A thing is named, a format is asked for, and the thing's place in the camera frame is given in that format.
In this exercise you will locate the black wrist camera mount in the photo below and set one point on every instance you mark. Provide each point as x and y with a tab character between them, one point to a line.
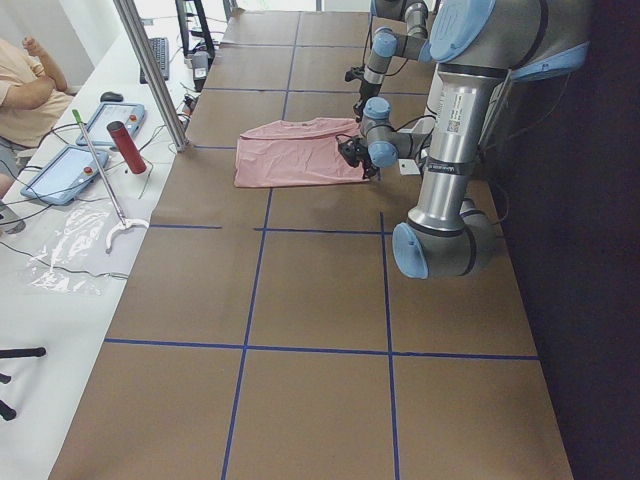
352	151
354	73

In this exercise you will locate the clear plastic bag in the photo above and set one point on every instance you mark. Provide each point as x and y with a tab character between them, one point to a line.
74	258

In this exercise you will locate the red water bottle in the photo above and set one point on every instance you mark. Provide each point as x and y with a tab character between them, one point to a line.
125	145

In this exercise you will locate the grabber stick with white hook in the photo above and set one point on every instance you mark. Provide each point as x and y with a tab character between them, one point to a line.
123	223

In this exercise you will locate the black keyboard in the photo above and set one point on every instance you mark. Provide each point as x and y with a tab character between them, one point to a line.
160	49

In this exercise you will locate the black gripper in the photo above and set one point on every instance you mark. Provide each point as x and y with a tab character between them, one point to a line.
368	165
361	94

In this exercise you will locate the black computer mouse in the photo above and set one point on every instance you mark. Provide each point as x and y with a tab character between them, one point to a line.
110	96

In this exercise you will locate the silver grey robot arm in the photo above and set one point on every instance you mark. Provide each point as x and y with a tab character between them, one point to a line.
476	45
384	44

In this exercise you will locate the blue teach pendant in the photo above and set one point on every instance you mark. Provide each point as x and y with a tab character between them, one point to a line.
63	178
131	115

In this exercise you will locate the pink Snoopy t-shirt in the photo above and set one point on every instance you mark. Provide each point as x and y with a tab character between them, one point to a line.
284	153

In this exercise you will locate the aluminium frame post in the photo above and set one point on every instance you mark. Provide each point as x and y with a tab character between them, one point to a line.
136	33

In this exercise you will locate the seated person in peach shirt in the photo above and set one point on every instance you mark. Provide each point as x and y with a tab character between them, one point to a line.
34	93

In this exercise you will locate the near blue teach pendant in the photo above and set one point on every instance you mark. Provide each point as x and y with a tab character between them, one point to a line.
63	178

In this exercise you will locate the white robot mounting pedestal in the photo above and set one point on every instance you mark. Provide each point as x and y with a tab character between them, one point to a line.
421	131

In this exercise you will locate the far blue teach pendant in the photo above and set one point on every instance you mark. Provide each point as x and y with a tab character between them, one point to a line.
131	115

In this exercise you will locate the black stand on white desk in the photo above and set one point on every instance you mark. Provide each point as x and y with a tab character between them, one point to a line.
198	46

